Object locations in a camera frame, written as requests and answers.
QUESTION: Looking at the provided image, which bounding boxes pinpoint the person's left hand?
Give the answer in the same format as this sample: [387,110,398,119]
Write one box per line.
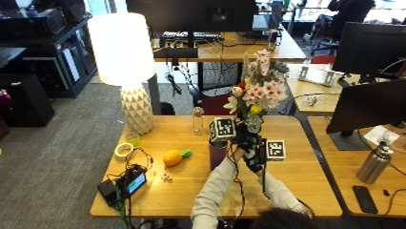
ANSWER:
[230,121,257,153]

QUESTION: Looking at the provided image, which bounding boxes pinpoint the person's right hand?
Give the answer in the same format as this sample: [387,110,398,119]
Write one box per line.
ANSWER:
[242,135,269,175]

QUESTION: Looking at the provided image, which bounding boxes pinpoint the mixed artificial flower bouquet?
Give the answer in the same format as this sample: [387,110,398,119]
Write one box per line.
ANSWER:
[222,48,291,135]

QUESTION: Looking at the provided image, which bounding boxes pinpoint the white marker cube on left glove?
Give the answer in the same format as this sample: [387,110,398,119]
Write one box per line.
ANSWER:
[207,116,238,143]

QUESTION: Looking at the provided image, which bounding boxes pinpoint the white marker cube on glove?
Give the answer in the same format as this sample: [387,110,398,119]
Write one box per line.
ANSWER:
[207,116,238,143]
[265,138,287,161]

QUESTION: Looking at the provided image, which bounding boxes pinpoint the white marker cube on right glove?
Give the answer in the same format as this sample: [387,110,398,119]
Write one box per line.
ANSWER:
[265,138,287,161]

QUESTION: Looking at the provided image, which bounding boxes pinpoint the purple cup vase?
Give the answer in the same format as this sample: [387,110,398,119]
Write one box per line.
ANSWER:
[206,138,230,172]

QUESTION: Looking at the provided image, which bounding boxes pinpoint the black office chair red seat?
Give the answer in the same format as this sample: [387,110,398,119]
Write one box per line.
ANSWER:
[189,61,247,116]

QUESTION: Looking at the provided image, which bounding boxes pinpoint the clear glass bottle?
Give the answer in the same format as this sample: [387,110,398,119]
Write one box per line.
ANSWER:
[191,106,205,136]

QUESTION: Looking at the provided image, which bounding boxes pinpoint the yellow toy pineapple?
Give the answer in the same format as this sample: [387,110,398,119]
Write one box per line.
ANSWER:
[162,148,194,168]

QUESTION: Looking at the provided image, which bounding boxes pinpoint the clear glasses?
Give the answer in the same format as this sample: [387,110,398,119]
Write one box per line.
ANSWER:
[301,94,330,107]

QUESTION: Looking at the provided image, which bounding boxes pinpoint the white laptop stand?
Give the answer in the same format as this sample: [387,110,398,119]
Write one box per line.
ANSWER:
[297,63,339,88]

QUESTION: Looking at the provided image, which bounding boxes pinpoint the small green object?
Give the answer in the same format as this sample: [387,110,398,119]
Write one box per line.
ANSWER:
[123,132,142,148]

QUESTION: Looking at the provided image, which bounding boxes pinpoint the white tape roll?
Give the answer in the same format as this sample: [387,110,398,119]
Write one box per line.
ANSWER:
[113,142,135,161]

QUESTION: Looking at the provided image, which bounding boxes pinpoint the stainless steel water bottle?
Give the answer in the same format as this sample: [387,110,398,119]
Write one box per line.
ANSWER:
[355,140,394,185]

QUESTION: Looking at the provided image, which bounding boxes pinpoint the black monitor on slanted stand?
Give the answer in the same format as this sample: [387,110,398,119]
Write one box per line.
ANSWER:
[324,78,406,152]

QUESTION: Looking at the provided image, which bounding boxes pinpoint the white paper sheet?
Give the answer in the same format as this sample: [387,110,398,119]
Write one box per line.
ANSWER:
[363,125,400,146]

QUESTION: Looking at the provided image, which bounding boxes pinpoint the black device with lit screen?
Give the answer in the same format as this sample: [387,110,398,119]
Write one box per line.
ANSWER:
[117,164,149,198]

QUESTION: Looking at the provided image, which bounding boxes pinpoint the black smartphone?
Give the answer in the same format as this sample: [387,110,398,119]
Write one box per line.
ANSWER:
[351,185,379,215]

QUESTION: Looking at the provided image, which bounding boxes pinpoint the black power box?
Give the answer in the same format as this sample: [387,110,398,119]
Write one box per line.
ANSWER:
[96,178,122,208]

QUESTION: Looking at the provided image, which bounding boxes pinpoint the wide black monitor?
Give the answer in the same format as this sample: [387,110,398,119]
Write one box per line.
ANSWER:
[123,0,259,48]

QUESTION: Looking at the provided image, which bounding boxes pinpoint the white table lamp geometric base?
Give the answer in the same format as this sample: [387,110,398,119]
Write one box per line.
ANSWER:
[86,11,157,136]

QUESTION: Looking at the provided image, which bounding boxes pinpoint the black shelf cabinet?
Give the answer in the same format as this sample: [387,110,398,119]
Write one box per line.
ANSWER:
[0,8,98,99]

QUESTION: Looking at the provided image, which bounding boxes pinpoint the black floor box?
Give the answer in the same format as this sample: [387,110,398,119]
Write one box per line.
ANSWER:
[0,73,56,128]

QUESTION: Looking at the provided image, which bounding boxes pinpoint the wooden desk with cables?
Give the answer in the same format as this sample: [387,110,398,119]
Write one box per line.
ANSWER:
[150,29,309,94]

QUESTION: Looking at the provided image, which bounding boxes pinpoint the black cable on table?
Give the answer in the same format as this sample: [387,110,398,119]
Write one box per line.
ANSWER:
[123,146,154,176]

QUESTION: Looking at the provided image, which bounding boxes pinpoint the black monitor with cables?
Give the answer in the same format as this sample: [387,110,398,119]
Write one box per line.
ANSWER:
[331,21,406,84]

